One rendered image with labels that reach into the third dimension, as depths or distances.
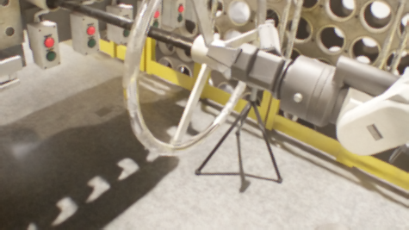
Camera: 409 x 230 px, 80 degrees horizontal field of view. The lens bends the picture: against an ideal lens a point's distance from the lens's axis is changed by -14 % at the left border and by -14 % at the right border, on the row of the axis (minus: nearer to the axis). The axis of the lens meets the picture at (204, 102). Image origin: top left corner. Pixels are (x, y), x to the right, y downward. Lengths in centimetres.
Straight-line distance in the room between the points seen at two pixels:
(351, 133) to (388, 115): 6
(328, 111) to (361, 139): 6
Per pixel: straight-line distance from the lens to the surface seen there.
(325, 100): 39
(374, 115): 36
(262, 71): 41
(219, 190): 139
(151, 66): 229
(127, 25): 62
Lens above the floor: 104
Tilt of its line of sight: 31 degrees down
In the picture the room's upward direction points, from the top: 7 degrees clockwise
